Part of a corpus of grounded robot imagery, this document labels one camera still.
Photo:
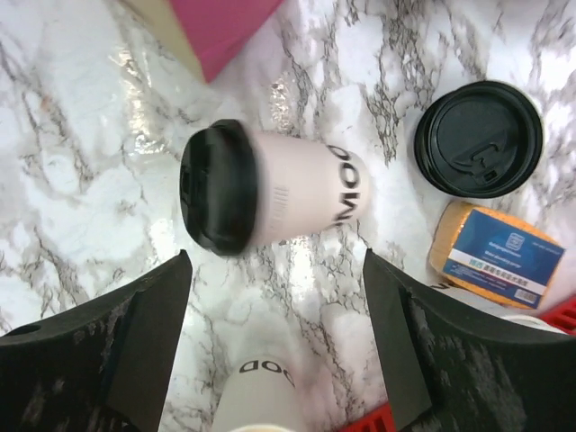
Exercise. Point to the pink paper bag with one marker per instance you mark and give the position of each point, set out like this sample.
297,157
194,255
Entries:
203,35

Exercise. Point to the blue orange sponge pack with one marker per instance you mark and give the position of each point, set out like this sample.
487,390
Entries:
494,255

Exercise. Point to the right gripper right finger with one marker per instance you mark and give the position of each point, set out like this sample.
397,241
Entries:
477,360

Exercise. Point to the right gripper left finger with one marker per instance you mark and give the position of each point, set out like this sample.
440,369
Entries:
104,365

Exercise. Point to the white paper cup stack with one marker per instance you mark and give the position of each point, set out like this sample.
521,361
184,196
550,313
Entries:
558,293

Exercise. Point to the black coffee cup lid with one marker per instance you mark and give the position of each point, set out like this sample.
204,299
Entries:
218,187

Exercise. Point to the red plastic basket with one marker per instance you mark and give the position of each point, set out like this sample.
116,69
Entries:
472,382

